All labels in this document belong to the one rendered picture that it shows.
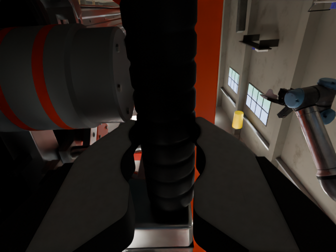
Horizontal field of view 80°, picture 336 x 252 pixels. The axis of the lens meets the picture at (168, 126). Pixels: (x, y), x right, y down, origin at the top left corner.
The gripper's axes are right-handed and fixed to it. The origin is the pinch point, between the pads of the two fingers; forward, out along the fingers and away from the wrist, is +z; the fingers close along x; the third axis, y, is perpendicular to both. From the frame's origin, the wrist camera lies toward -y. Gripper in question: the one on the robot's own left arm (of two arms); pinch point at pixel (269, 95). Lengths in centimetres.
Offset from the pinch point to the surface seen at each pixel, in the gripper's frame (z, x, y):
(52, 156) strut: -57, 101, 12
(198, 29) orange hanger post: -24, 62, 32
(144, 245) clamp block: -81, 89, 20
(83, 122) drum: -65, 94, 22
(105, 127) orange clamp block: -33, 92, 4
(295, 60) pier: 327, -378, -36
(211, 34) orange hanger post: -26, 57, 31
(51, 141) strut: -56, 101, 14
